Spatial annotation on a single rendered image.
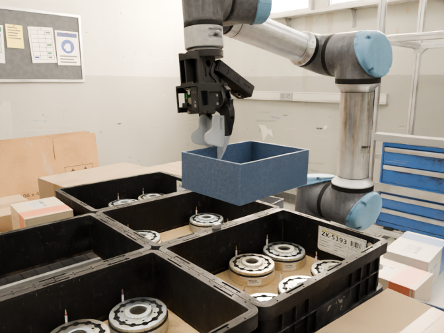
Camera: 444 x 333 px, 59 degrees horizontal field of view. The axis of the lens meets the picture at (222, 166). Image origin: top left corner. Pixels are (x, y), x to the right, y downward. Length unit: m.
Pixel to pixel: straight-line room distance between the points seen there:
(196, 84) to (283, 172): 0.22
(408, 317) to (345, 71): 0.60
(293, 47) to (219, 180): 0.52
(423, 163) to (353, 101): 1.63
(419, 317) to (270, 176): 0.36
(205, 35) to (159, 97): 3.77
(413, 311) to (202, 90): 0.55
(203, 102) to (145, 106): 3.67
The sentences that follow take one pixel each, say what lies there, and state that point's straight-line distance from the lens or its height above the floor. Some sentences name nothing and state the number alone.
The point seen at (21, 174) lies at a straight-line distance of 3.70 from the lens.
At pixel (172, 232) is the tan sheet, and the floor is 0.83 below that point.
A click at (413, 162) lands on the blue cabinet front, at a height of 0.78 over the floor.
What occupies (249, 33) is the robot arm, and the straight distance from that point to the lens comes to 0.99.
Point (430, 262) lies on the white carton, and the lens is 1.23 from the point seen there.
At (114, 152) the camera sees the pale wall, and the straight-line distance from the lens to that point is 4.25.
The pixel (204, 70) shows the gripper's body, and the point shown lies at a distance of 0.77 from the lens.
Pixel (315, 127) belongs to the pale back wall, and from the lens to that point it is 3.99.
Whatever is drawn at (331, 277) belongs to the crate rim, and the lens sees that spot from 0.75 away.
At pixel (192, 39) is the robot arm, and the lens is 0.76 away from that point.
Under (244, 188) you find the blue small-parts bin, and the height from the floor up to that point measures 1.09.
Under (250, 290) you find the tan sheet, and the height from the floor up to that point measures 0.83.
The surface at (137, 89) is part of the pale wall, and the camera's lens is 4.34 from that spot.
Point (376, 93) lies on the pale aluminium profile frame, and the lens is 2.73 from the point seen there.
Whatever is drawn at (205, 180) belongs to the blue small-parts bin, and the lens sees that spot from 0.69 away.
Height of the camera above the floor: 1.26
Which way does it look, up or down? 12 degrees down
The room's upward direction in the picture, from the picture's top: straight up
